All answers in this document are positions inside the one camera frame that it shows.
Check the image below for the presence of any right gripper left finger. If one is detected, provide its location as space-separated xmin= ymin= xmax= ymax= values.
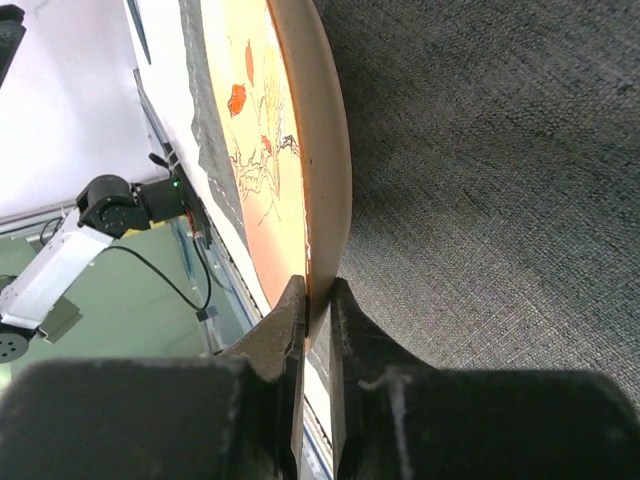
xmin=1 ymin=275 xmax=306 ymax=479

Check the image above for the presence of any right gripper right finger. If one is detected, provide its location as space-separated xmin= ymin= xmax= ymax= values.
xmin=330 ymin=279 xmax=639 ymax=479

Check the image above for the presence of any grey cloth placemat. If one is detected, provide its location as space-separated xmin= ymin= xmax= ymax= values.
xmin=177 ymin=0 xmax=640 ymax=401

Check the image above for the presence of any beige bird pattern plate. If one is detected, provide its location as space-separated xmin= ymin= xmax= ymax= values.
xmin=200 ymin=1 xmax=352 ymax=342

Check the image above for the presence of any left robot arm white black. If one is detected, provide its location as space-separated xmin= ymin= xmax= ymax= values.
xmin=1 ymin=142 xmax=212 ymax=364

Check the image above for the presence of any blue plastic spoon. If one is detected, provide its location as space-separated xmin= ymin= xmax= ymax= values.
xmin=126 ymin=0 xmax=151 ymax=64

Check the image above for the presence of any aluminium front rail frame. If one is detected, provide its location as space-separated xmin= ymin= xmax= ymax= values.
xmin=133 ymin=69 xmax=331 ymax=479

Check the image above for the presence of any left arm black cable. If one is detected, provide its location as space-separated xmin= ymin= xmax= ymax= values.
xmin=104 ymin=234 xmax=219 ymax=324

